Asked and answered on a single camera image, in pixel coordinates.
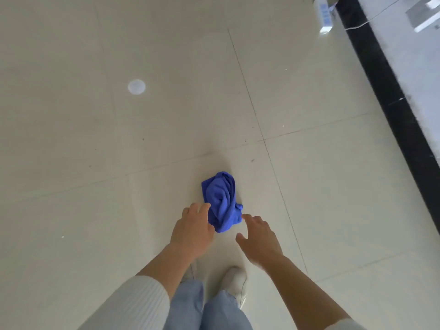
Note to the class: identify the person's left hand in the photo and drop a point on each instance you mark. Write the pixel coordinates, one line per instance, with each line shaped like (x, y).
(192, 233)

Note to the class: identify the person's right hand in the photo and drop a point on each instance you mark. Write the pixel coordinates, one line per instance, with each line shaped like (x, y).
(263, 244)

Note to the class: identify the blue cloth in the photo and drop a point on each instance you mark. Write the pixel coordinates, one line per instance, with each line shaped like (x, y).
(221, 199)

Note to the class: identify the person's right forearm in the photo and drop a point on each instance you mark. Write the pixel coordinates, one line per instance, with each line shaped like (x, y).
(302, 295)

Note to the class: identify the person's left forearm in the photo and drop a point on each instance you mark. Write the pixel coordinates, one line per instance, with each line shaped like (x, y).
(137, 295)

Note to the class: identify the person's right white shoe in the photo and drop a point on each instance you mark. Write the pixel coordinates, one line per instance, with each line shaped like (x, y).
(233, 281)

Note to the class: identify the person's left jeans leg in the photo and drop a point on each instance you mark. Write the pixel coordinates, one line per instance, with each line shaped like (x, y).
(185, 305)

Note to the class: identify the person's jeans leg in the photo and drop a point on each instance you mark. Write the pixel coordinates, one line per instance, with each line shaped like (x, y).
(223, 314)
(185, 305)

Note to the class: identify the person's right jeans leg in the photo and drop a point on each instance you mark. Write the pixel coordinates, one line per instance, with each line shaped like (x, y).
(223, 314)

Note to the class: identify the black baseboard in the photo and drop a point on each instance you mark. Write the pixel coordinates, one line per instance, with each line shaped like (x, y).
(395, 99)

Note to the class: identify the white power strip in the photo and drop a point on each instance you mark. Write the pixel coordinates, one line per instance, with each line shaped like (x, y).
(323, 13)

